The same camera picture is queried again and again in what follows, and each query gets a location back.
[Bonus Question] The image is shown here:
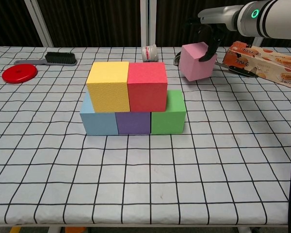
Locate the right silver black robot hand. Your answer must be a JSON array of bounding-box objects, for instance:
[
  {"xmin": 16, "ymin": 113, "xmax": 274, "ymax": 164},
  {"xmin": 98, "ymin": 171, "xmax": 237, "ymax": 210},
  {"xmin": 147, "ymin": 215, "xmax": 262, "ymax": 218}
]
[{"xmin": 185, "ymin": 5, "xmax": 244, "ymax": 63}]

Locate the pink foam cube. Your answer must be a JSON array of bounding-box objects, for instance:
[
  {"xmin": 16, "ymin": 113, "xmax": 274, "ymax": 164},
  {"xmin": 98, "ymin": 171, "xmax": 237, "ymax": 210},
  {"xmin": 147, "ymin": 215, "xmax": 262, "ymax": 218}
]
[{"xmin": 179, "ymin": 42, "xmax": 218, "ymax": 82}]

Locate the red foam cube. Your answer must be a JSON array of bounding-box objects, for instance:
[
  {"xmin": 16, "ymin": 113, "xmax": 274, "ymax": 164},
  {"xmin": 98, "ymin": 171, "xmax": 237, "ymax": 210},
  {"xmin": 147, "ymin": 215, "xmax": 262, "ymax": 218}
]
[{"xmin": 127, "ymin": 62, "xmax": 168, "ymax": 113}]

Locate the green foam cube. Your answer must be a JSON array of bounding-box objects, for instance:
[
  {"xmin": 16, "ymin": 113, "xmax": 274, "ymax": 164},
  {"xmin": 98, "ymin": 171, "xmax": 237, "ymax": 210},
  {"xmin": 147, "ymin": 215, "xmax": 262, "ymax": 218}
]
[{"xmin": 149, "ymin": 89, "xmax": 187, "ymax": 135}]

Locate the yellow foam cube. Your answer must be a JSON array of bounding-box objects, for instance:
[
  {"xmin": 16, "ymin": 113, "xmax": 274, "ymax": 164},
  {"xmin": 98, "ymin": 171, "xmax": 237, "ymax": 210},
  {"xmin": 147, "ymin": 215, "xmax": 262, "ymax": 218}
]
[{"xmin": 86, "ymin": 61, "xmax": 131, "ymax": 113}]

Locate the purple foam cube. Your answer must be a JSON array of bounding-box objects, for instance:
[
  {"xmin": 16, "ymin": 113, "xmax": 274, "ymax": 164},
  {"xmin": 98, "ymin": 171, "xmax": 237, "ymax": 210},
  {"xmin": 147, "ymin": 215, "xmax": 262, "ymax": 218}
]
[{"xmin": 115, "ymin": 111, "xmax": 152, "ymax": 135}]

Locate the blue foam cube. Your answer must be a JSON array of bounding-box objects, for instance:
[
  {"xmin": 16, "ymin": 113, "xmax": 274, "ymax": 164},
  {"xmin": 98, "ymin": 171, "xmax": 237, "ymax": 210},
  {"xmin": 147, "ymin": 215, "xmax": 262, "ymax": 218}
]
[{"xmin": 80, "ymin": 92, "xmax": 119, "ymax": 136}]

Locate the orange biscuit box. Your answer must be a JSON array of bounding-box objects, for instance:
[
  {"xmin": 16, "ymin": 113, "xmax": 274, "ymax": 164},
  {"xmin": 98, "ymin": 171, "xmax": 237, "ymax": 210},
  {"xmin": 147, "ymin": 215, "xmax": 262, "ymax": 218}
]
[{"xmin": 223, "ymin": 41, "xmax": 291, "ymax": 89}]

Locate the small white jar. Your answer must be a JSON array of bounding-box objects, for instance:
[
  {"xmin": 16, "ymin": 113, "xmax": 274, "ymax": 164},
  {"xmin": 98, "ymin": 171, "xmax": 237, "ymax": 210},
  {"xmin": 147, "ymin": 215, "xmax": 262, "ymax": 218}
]
[{"xmin": 141, "ymin": 44, "xmax": 159, "ymax": 63}]

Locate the black pleated curtain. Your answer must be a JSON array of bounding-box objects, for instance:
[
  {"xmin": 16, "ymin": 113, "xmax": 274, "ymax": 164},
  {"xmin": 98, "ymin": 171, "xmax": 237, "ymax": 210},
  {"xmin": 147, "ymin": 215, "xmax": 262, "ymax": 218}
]
[{"xmin": 0, "ymin": 0, "xmax": 291, "ymax": 48}]

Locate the white black grid tablecloth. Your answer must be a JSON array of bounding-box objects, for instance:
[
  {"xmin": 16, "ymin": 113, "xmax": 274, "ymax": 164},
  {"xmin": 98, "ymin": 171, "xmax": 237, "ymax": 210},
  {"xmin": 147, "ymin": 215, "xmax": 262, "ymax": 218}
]
[{"xmin": 0, "ymin": 46, "xmax": 291, "ymax": 225}]

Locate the red round plastic disc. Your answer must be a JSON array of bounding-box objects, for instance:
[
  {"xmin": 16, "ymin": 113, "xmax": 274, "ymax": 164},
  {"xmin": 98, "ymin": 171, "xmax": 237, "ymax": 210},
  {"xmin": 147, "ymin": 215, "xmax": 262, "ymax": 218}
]
[{"xmin": 1, "ymin": 64, "xmax": 38, "ymax": 84}]

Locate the white slanted frame post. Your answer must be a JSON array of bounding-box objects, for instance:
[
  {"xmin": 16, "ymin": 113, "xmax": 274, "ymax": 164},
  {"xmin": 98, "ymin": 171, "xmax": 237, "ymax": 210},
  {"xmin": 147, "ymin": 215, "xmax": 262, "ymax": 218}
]
[
  {"xmin": 23, "ymin": 0, "xmax": 54, "ymax": 48},
  {"xmin": 252, "ymin": 36, "xmax": 265, "ymax": 47}
]

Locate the metal ladle black handle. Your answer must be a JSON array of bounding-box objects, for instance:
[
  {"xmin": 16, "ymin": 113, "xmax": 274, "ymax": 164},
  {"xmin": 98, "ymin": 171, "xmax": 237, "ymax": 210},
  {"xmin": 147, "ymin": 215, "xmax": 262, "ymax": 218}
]
[{"xmin": 173, "ymin": 52, "xmax": 259, "ymax": 78}]

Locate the white upright frame post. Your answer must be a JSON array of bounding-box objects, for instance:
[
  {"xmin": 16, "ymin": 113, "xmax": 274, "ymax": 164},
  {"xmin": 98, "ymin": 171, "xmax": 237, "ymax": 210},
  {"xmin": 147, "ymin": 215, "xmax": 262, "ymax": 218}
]
[{"xmin": 140, "ymin": 0, "xmax": 157, "ymax": 47}]

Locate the black brush grey handle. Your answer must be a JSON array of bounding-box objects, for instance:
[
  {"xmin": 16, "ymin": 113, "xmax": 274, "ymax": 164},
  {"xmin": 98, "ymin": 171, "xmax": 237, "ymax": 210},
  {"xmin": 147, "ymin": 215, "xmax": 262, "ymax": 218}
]
[{"xmin": 14, "ymin": 52, "xmax": 78, "ymax": 67}]

